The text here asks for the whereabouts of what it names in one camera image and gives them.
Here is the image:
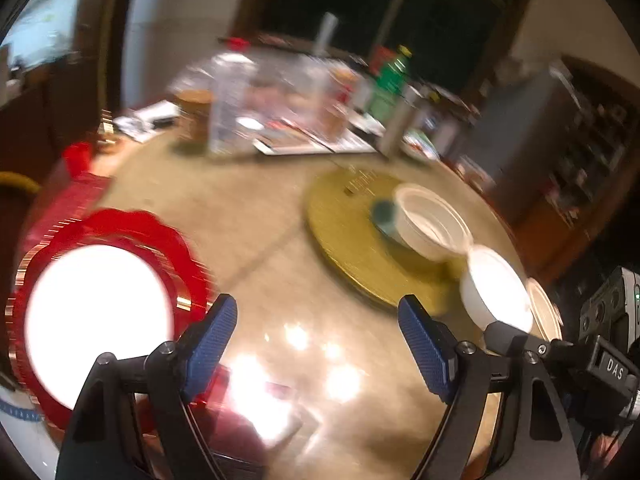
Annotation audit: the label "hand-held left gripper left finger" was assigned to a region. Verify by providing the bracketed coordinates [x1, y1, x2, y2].
[55, 294, 238, 480]

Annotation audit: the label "large white bowl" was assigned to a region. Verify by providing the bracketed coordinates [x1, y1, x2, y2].
[24, 245, 176, 409]

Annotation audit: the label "small white bowl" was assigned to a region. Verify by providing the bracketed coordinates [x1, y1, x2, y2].
[459, 245, 534, 334]

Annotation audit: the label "red plastic container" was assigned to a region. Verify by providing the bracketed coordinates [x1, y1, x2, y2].
[22, 142, 113, 261]

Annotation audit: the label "amber jar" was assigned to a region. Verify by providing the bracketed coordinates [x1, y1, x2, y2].
[175, 89, 213, 146]

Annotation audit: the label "green plastic bottle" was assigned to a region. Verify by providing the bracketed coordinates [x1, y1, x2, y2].
[367, 45, 413, 121]

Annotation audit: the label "red packet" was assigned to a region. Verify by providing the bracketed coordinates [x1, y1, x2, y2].
[145, 365, 303, 480]

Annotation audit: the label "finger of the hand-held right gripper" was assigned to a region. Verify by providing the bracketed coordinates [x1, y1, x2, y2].
[484, 320, 598, 376]

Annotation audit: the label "large framed mirror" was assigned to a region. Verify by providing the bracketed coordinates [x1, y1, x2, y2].
[0, 0, 86, 81]

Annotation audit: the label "gold round mat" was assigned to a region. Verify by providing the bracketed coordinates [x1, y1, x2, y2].
[307, 166, 481, 317]

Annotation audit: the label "plate of food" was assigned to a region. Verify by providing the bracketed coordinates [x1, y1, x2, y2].
[402, 130, 443, 161]

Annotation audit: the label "tall jar red label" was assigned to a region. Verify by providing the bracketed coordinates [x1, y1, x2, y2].
[320, 67, 361, 136]

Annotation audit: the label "grey refrigerator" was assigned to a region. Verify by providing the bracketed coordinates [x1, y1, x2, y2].
[465, 67, 576, 186]

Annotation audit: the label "beige ribbed plastic bowl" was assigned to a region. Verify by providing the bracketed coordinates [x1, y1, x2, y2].
[393, 183, 474, 262]
[525, 277, 564, 343]

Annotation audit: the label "clear plastic roll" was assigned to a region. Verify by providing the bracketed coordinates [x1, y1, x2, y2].
[315, 12, 341, 58]

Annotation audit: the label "white tray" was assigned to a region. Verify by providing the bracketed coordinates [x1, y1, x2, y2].
[252, 120, 378, 156]

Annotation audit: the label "steel thermos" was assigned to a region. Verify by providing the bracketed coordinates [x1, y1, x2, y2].
[380, 85, 426, 158]

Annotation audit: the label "brass rod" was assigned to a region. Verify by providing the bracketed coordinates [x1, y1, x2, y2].
[95, 107, 121, 153]

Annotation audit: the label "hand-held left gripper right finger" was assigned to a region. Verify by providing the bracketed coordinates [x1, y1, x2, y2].
[397, 294, 583, 480]

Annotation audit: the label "wooden shelf cabinet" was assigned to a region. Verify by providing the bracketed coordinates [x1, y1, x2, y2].
[520, 55, 640, 271]

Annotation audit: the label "red plate white sticker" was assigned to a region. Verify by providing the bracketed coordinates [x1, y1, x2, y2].
[7, 208, 221, 431]

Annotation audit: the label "dark window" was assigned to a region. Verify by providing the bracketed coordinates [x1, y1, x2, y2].
[235, 0, 538, 96]

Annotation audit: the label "white papers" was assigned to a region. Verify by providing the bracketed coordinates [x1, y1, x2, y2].
[115, 100, 181, 143]

